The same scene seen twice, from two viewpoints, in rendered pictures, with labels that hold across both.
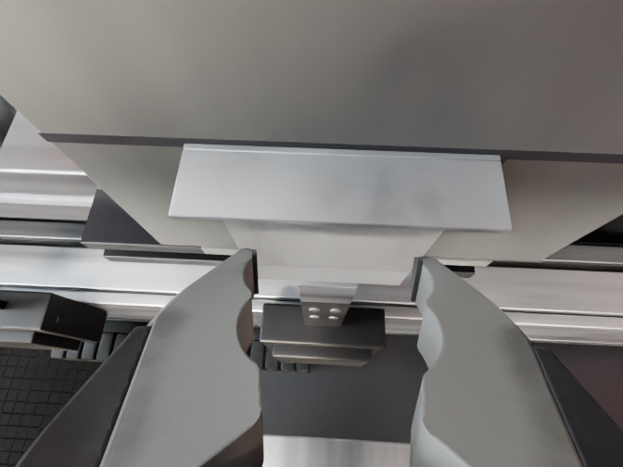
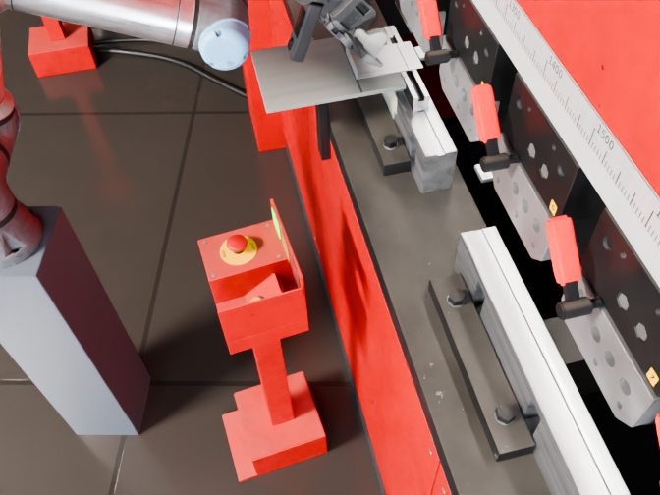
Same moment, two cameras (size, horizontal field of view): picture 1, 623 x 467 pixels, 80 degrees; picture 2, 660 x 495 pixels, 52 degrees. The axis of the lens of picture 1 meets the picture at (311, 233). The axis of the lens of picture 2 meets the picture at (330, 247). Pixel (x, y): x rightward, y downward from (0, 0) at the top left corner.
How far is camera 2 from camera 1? 1.27 m
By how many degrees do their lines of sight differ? 67
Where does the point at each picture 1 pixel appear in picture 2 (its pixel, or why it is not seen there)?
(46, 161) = (408, 122)
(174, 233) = (396, 82)
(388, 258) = (388, 49)
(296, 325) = not seen: hidden behind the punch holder
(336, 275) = (408, 53)
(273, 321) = not seen: hidden behind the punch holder
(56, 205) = (430, 122)
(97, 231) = (412, 99)
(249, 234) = (386, 70)
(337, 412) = not seen: outside the picture
